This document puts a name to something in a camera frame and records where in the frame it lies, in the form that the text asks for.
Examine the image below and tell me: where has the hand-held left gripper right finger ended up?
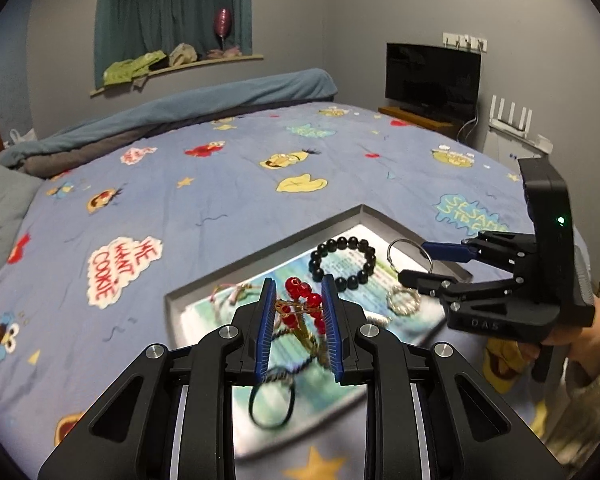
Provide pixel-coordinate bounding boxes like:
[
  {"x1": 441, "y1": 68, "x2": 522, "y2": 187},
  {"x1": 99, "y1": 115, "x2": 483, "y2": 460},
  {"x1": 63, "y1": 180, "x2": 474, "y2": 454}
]
[{"x1": 321, "y1": 274, "x2": 566, "y2": 480}]

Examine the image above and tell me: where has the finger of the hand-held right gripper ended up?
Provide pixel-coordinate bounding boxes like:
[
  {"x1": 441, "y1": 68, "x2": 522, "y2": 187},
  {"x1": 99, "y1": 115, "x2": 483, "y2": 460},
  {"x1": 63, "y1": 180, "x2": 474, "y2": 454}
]
[
  {"x1": 397, "y1": 267, "x2": 527, "y2": 307},
  {"x1": 421, "y1": 231, "x2": 537, "y2": 266}
]

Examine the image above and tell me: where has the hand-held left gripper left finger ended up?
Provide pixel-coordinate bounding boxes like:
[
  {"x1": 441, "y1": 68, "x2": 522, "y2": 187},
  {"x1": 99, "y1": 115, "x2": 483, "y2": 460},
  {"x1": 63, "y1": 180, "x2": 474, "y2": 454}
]
[{"x1": 37, "y1": 277, "x2": 276, "y2": 480}]

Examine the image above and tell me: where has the gold chain bracelet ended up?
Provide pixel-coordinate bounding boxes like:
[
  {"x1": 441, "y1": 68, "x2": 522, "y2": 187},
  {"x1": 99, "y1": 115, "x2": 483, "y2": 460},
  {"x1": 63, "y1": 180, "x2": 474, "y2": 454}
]
[{"x1": 386, "y1": 285, "x2": 422, "y2": 317}]

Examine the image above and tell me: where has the silver ring bangle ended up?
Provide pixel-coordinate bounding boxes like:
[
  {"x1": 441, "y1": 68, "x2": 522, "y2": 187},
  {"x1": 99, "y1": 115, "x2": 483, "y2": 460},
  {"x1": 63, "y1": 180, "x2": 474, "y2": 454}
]
[{"x1": 386, "y1": 238, "x2": 434, "y2": 276}]

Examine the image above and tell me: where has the pink woven string bracelet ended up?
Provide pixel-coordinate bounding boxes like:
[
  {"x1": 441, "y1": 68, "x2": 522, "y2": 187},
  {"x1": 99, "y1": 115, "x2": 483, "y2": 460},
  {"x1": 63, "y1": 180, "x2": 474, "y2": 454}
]
[{"x1": 211, "y1": 282, "x2": 261, "y2": 321}]

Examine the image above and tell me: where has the red bead bracelet black cord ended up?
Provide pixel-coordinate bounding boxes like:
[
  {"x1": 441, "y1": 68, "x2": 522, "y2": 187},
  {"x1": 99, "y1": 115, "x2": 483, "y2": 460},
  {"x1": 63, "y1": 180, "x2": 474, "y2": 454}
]
[{"x1": 249, "y1": 275, "x2": 331, "y2": 431}]

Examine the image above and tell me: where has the grey shallow tray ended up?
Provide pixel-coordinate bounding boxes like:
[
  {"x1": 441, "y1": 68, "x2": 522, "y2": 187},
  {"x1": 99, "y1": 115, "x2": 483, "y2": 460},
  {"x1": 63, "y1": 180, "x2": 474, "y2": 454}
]
[{"x1": 164, "y1": 203, "x2": 473, "y2": 461}]

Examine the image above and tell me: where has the person's right forearm beige sleeve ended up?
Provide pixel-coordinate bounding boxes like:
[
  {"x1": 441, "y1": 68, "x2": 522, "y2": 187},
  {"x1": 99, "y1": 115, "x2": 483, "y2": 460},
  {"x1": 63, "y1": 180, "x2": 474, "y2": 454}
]
[{"x1": 542, "y1": 287, "x2": 600, "y2": 468}]

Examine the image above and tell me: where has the white low cabinet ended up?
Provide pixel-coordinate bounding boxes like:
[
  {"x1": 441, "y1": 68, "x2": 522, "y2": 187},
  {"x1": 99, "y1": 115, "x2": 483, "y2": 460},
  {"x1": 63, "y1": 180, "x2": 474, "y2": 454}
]
[{"x1": 481, "y1": 127, "x2": 554, "y2": 161}]

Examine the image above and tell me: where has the white router with antennas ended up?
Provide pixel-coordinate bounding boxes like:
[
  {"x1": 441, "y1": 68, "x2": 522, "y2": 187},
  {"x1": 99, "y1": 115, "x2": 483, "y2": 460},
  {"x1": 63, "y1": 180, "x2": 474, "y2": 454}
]
[{"x1": 488, "y1": 95, "x2": 531, "y2": 133}]

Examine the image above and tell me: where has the blue cartoon printed bed sheet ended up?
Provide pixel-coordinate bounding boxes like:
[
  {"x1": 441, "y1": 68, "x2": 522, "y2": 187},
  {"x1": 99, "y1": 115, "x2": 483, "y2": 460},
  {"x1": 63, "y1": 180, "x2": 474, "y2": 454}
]
[{"x1": 0, "y1": 102, "x2": 593, "y2": 480}]

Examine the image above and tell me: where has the wooden television stand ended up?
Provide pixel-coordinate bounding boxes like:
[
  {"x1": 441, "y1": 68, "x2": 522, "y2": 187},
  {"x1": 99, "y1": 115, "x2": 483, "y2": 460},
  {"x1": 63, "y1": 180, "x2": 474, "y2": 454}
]
[{"x1": 378, "y1": 105, "x2": 456, "y2": 138}]

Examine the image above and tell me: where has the black flat screen television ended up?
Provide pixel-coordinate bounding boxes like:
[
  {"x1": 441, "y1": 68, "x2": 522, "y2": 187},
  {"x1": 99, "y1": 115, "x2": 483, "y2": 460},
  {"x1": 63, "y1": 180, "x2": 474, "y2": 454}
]
[{"x1": 385, "y1": 42, "x2": 482, "y2": 122}]

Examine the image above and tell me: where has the blue rolled duvet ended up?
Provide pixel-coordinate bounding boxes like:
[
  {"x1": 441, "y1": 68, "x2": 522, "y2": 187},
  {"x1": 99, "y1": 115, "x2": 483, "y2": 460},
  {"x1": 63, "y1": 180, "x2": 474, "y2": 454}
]
[{"x1": 0, "y1": 67, "x2": 338, "y2": 171}]

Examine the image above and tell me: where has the grey folded blanket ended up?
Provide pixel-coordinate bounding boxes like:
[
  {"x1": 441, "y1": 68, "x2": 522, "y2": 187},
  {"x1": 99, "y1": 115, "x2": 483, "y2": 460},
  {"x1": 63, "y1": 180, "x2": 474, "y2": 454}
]
[{"x1": 22, "y1": 125, "x2": 181, "y2": 178}]

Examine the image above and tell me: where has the wooden window sill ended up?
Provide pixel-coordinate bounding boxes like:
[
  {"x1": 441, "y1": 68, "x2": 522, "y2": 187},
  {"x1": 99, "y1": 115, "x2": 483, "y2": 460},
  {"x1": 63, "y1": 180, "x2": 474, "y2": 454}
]
[{"x1": 90, "y1": 53, "x2": 264, "y2": 97}]

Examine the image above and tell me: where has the grey pillow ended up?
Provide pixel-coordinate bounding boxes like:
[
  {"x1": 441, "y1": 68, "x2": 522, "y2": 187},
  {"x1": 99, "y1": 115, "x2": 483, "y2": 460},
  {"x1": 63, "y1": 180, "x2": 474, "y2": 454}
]
[{"x1": 0, "y1": 160, "x2": 43, "y2": 286}]

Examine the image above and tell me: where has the beige crumpled cloth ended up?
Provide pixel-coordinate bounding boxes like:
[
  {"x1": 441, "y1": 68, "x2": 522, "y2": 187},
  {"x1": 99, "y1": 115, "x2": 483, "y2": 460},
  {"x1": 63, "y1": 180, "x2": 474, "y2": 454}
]
[{"x1": 168, "y1": 43, "x2": 198, "y2": 67}]

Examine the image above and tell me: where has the green crumpled cloth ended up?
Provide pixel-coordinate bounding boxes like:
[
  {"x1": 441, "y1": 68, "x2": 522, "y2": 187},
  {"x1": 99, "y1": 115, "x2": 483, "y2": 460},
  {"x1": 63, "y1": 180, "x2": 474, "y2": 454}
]
[{"x1": 102, "y1": 50, "x2": 168, "y2": 88}]

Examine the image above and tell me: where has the pink balloon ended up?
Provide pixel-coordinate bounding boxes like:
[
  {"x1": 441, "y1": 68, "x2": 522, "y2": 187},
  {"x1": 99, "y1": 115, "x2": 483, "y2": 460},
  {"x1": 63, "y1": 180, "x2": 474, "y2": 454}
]
[{"x1": 214, "y1": 8, "x2": 232, "y2": 51}]

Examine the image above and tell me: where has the teal curtain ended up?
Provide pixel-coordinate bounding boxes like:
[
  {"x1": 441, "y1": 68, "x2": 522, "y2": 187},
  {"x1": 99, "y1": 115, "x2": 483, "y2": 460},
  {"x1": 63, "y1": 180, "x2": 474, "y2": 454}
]
[{"x1": 94, "y1": 0, "x2": 256, "y2": 88}]

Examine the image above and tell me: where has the white cable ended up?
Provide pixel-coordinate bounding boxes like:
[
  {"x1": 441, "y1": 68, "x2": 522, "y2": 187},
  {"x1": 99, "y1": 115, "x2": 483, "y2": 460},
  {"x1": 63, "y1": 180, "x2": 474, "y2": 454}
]
[{"x1": 456, "y1": 107, "x2": 481, "y2": 143}]

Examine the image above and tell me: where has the white wall hook rack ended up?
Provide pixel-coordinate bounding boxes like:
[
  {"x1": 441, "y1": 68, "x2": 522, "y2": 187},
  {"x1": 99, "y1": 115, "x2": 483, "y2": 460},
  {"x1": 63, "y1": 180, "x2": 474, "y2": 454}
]
[{"x1": 441, "y1": 32, "x2": 488, "y2": 53}]

